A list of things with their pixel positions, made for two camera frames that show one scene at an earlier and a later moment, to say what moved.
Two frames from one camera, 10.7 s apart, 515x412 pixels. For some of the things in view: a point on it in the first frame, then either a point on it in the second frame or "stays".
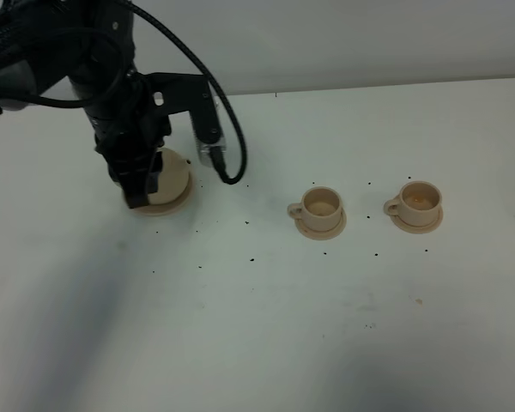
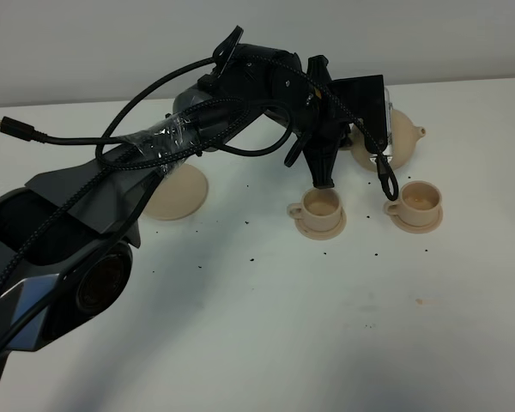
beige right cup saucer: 409,227 stays
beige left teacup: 320,209 stays
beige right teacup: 418,203 stays
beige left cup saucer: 323,235 stays
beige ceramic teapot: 172,180 to 404,135
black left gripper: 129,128 to 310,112
